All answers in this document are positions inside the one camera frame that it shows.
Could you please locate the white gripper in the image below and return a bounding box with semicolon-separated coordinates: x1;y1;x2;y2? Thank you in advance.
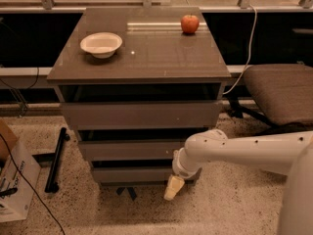
164;148;200;201

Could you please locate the grey bottom drawer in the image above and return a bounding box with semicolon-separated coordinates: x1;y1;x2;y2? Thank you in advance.
91;166;172;184

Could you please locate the grey drawer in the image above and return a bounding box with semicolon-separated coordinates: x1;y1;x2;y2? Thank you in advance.
61;102;221;130
91;166;172;184
78;139;185;161

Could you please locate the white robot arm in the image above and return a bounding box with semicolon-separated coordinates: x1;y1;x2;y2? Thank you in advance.
164;129;313;235

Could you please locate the grey middle drawer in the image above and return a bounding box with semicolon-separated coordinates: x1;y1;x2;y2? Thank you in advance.
78;139;185;161

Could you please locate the grey top drawer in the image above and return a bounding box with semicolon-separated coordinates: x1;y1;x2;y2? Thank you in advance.
61;102;221;130

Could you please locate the grey drawer cabinet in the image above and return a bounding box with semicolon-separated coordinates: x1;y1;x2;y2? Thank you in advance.
48;7;230;187

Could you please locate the black foot under cabinet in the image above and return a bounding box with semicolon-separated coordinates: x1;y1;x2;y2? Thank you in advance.
115;186;138;201

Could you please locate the black metal bar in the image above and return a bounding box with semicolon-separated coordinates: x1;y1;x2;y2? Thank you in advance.
45;127;70;193

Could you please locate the grey office chair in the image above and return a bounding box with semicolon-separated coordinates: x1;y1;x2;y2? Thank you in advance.
226;64;313;135

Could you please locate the cardboard box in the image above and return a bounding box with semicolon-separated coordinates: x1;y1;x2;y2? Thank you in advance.
0;120;40;222

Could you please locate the white paper bowl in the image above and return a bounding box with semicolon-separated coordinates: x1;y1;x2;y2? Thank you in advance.
80;32;122;59

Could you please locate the red apple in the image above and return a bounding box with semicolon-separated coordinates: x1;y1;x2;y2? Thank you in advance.
181;15;200;34

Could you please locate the white cable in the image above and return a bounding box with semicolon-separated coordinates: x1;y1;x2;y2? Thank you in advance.
222;5;258;96

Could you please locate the black cable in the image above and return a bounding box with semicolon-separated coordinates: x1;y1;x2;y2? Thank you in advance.
0;132;67;235

